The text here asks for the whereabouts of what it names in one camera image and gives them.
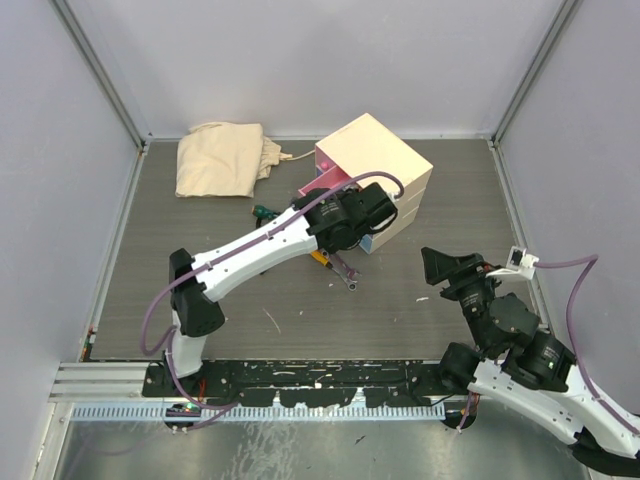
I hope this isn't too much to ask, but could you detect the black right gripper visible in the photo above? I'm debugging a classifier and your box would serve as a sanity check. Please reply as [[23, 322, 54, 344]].
[[418, 245, 503, 352]]

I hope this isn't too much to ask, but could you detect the pastel mini drawer chest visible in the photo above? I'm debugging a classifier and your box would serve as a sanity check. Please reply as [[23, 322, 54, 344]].
[[298, 112, 434, 256]]

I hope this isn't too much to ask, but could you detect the orange handle screwdriver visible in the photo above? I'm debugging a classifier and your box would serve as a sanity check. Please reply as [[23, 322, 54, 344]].
[[311, 250, 333, 269]]

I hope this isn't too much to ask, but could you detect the green handle screwdriver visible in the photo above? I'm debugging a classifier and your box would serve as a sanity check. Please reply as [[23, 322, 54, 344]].
[[251, 205, 280, 221]]

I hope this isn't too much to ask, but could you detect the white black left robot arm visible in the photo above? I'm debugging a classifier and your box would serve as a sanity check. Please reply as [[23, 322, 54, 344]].
[[164, 182, 398, 396]]

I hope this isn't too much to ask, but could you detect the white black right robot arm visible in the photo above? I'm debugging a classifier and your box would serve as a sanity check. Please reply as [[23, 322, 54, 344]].
[[421, 246, 639, 478]]

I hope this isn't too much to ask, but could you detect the silver combination wrench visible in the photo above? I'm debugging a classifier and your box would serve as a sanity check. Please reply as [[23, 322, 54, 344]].
[[329, 253, 360, 281]]

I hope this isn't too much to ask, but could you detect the silver ratchet wrench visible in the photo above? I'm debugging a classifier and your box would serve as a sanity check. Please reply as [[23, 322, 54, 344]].
[[332, 266, 357, 291]]

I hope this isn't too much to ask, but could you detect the beige folded cloth bag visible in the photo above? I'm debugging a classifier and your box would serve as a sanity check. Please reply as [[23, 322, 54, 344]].
[[175, 122, 315, 198]]

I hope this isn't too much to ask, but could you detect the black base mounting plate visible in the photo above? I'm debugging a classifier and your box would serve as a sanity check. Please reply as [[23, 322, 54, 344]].
[[142, 357, 496, 407]]

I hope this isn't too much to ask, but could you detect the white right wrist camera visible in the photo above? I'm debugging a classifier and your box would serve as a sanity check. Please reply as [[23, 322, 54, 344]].
[[486, 246, 539, 281]]

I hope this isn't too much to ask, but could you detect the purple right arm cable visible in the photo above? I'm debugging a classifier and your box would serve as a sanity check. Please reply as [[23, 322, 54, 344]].
[[537, 254, 640, 424]]

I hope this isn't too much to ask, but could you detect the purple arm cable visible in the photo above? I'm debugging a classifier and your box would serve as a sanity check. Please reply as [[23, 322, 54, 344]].
[[141, 171, 405, 431], [537, 254, 640, 424]]

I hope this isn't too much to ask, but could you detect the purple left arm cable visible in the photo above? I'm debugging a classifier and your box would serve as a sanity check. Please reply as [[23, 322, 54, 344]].
[[141, 171, 405, 431]]

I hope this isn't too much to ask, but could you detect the aluminium frame rail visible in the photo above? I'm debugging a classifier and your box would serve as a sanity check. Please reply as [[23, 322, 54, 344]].
[[48, 362, 151, 401]]

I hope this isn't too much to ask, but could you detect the light blue cable duct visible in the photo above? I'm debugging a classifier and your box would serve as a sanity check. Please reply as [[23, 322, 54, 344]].
[[70, 402, 445, 422]]

